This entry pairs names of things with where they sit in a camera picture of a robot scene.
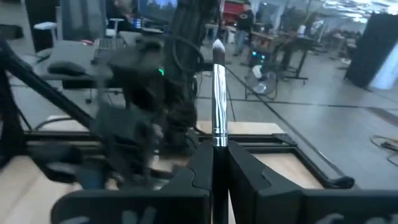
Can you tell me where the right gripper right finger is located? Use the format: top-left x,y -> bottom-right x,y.
228,139 -> 398,224

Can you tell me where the black silver-ferrule makeup brush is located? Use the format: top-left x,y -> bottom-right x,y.
211,38 -> 231,224

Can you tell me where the black aluminium table frame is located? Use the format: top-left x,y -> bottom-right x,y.
0,39 -> 356,191

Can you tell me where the black partition panel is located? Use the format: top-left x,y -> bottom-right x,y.
344,11 -> 398,91

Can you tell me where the white pillar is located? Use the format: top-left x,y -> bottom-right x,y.
368,40 -> 398,91

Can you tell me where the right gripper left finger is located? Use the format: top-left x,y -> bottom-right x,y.
51,139 -> 216,224

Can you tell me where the grey desk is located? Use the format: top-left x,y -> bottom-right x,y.
39,30 -> 144,82

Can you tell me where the floor fan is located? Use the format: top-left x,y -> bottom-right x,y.
244,64 -> 278,101

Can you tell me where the black computer mouse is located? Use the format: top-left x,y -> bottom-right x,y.
47,60 -> 87,77

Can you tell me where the black keyboard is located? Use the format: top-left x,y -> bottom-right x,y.
97,36 -> 126,51

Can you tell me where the person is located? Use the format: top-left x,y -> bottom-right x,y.
232,3 -> 255,57

